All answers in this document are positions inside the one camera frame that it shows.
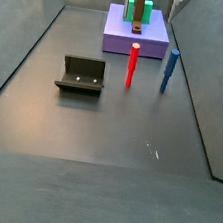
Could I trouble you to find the brown L-shaped bracket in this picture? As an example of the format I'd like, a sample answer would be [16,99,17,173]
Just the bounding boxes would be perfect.
[132,0,145,35]

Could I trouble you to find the red cylindrical peg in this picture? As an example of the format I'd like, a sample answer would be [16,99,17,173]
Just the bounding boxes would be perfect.
[125,42,141,88]

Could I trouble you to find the purple base block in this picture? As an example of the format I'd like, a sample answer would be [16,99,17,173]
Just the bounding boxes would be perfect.
[102,3,169,59]

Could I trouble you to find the green block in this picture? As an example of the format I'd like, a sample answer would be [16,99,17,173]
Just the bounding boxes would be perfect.
[124,0,154,24]

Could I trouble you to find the black angled bracket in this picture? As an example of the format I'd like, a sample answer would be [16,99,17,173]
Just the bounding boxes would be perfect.
[54,55,106,94]

